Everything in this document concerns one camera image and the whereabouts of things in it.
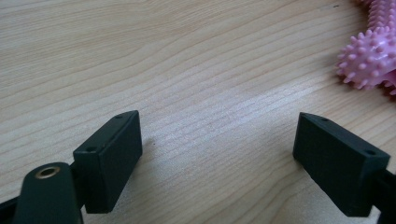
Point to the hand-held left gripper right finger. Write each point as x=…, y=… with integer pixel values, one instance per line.
x=339, y=168

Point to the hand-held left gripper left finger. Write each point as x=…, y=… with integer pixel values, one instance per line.
x=109, y=161

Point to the pink spiky rubber toy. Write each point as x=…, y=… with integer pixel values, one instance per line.
x=369, y=60

